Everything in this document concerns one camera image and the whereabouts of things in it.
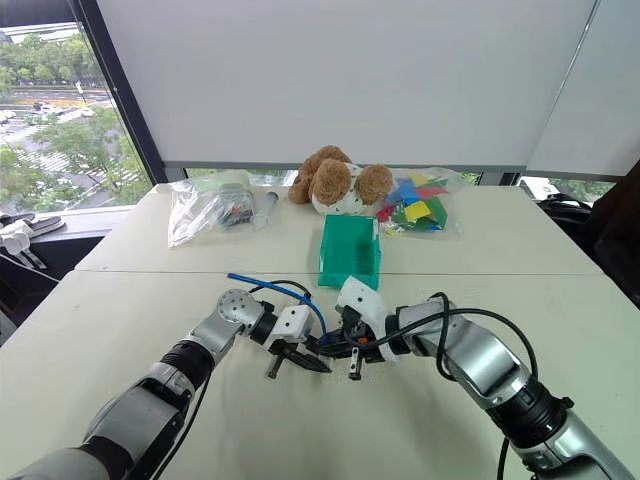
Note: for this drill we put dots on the wide white roller blind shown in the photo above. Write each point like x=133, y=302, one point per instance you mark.
x=350, y=75

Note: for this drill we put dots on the black flat object on sill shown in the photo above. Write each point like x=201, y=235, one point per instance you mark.
x=45, y=225

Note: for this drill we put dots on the green plastic bin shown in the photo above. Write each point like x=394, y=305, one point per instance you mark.
x=350, y=245

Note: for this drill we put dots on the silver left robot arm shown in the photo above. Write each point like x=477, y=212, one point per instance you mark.
x=231, y=311

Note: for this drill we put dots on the clear plastic syringe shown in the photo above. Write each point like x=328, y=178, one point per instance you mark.
x=265, y=210

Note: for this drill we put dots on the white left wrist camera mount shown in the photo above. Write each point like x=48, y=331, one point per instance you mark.
x=295, y=320

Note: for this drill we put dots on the narrow white roller blind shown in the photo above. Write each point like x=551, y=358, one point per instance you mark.
x=595, y=110

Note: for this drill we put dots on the clear bag of small parts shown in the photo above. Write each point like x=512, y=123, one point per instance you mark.
x=210, y=210

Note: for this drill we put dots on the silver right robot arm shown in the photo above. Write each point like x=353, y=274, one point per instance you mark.
x=480, y=355

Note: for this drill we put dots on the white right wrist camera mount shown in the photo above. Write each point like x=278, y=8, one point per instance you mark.
x=361, y=296

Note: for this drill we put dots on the brown and white plush dog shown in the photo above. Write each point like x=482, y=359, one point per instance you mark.
x=332, y=180

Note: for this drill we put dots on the black bag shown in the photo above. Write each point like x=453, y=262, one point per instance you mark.
x=565, y=207

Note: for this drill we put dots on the black chair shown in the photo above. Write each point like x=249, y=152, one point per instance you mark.
x=617, y=235

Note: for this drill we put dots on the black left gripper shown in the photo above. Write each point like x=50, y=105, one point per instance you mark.
x=282, y=345

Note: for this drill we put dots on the black window frame post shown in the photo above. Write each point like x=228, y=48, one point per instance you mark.
x=125, y=90

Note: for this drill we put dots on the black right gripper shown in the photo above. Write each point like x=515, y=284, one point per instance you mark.
x=356, y=325

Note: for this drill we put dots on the clear bag of coloured pieces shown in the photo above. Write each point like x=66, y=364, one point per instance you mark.
x=417, y=207

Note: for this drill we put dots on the white object on sill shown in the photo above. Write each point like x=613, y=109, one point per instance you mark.
x=15, y=235

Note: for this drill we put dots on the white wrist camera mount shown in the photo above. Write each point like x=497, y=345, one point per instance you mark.
x=295, y=320
x=361, y=296

